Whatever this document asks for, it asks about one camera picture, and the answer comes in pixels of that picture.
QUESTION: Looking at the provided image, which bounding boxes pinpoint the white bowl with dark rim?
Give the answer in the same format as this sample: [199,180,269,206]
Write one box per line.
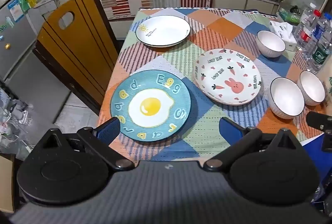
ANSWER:
[270,77,305,120]
[256,30,286,58]
[297,71,326,106]

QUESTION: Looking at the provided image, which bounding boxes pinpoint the clear plastic water bottle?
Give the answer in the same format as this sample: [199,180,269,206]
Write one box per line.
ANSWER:
[301,3,317,24]

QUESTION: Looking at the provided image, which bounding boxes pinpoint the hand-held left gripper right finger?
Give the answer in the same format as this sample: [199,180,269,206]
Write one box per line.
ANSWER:
[204,117,303,171]

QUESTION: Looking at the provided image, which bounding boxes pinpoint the red label water bottle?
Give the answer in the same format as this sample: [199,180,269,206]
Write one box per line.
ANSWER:
[296,9,322,49]

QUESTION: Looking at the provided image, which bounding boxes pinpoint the pile of plastic bags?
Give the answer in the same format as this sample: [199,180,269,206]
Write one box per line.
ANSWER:
[0,89,34,141]

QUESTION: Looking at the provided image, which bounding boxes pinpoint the green label water bottle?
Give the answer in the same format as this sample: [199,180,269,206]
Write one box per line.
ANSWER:
[306,34,332,74]

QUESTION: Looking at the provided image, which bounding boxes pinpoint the yellow wooden folding chair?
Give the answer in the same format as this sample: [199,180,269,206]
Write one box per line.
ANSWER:
[34,0,121,115]

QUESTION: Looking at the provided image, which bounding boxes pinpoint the white kitchen base cabinet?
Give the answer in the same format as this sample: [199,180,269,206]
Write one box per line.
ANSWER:
[213,0,278,15]

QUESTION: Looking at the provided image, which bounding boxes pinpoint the checkered colourful tablecloth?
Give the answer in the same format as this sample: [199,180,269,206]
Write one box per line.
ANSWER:
[97,8,332,162]

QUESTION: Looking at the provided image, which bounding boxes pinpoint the blue label water bottle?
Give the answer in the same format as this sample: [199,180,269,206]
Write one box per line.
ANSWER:
[310,13,332,55]

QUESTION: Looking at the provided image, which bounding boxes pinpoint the grey refrigerator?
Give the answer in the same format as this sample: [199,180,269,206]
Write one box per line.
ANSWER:
[0,0,72,115]

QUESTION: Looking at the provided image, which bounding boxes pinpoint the blue plastic stool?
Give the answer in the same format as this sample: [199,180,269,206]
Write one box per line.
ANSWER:
[302,141,332,210]

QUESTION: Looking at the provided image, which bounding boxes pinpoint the white sun print plate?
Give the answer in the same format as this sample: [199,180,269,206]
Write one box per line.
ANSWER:
[135,15,191,48]

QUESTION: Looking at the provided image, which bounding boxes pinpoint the white pink rabbit plate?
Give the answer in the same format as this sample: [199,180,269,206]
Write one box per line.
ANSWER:
[194,49,262,106]

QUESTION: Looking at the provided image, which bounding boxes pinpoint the cardboard box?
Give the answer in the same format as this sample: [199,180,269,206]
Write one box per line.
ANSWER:
[0,154,16,213]

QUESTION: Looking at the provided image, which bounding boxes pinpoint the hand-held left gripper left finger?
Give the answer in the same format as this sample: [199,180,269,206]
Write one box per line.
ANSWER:
[41,117,135,171]

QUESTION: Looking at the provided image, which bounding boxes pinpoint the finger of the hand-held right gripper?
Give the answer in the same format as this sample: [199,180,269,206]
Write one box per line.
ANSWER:
[305,111,332,153]

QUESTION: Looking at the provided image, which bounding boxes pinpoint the blue fried egg plate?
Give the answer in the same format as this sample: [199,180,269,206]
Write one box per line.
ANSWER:
[110,69,191,143]

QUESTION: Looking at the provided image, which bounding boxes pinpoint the white tissue box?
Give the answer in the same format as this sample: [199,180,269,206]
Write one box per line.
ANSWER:
[269,20,297,52]

